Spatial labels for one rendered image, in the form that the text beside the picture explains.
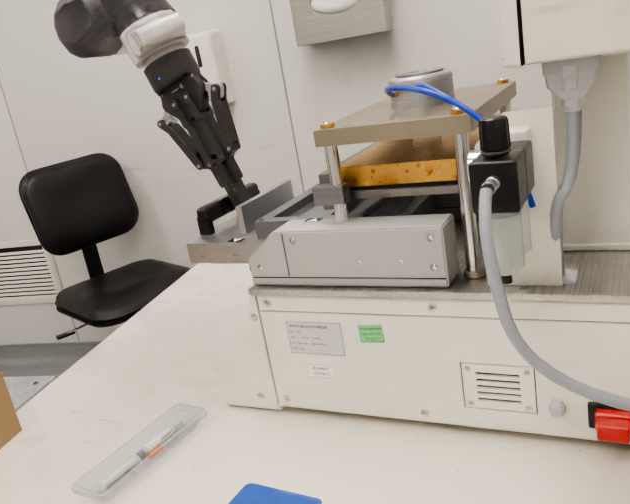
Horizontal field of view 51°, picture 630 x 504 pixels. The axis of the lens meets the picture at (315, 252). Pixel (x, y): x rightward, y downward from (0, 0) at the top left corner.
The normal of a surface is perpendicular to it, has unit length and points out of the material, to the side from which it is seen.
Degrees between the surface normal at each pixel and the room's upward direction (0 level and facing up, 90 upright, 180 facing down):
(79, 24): 89
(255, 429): 0
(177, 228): 90
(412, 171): 90
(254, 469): 0
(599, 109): 90
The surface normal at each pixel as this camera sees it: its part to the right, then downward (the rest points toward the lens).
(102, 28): 0.15, 0.80
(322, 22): -0.27, 0.33
